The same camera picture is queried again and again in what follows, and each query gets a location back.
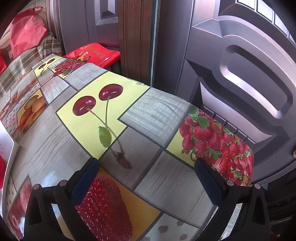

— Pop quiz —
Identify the plaid blanket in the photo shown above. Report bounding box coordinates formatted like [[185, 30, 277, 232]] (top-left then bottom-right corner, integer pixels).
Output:
[[0, 32, 63, 93]]

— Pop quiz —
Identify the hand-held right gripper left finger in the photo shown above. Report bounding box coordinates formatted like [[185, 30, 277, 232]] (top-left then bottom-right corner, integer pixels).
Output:
[[23, 158, 100, 241]]

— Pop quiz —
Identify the white cardboard box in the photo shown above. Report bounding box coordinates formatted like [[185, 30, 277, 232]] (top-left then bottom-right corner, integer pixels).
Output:
[[0, 124, 15, 193]]

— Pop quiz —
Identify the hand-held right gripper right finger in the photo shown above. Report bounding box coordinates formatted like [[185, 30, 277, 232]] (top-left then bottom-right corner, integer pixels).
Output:
[[194, 158, 270, 241]]

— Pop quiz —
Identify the plain red nonwoven bag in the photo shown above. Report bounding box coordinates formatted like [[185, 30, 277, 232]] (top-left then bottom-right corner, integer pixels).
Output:
[[9, 6, 48, 59]]

